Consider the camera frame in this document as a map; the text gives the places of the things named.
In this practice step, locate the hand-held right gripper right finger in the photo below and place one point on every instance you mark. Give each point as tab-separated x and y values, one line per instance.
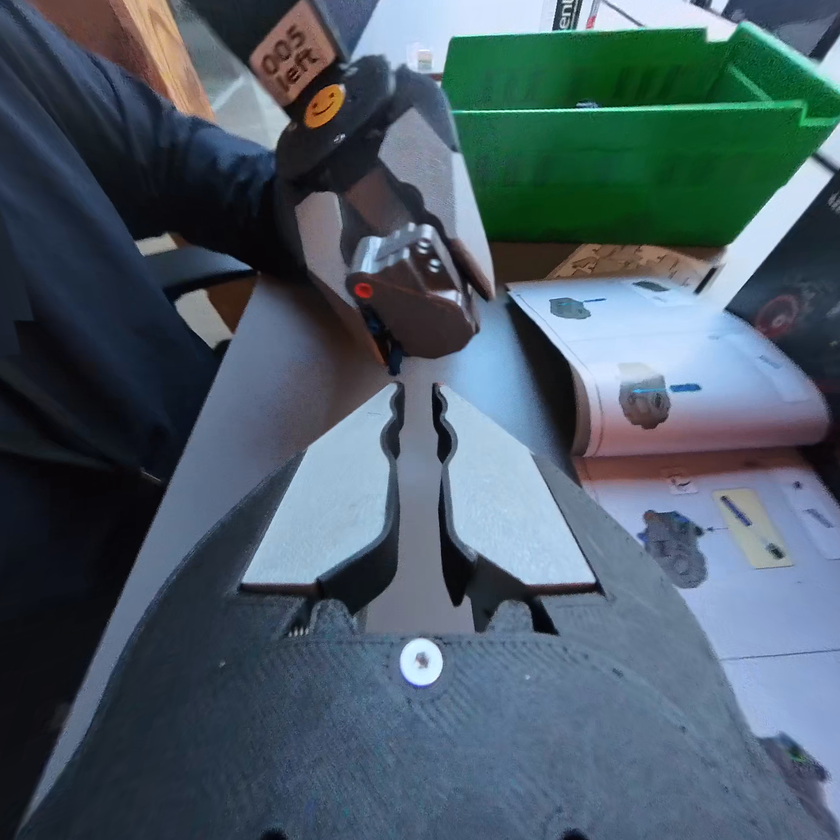
512	512

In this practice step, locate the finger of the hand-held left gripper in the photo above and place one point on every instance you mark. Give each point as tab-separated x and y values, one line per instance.
321	262
426	190

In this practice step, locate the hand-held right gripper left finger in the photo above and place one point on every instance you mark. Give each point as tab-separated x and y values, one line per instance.
328	512

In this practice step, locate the grey lego motor block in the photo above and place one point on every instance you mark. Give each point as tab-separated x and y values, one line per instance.
420	315

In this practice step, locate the person's left forearm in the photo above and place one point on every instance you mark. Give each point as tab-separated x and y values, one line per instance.
197	177

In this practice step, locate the dark lego set box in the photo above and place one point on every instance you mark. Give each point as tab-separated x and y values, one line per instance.
794	289

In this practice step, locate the loose dark lego pieces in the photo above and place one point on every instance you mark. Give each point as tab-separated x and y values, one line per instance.
791	758

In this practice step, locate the black office chair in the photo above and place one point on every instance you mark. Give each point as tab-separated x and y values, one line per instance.
197	269

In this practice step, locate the green plastic bin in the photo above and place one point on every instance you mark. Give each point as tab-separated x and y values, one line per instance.
623	170

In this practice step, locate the wooden puzzle sheet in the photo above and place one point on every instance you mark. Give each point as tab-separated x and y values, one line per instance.
623	262

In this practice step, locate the clear water bottle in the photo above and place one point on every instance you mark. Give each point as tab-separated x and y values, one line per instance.
568	13

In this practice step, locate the white instruction booklet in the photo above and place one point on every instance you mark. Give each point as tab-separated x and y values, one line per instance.
722	354

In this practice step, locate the person's dark blue clothing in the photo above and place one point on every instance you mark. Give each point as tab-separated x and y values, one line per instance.
65	328

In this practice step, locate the wooden post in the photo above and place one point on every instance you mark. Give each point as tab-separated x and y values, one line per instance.
144	52

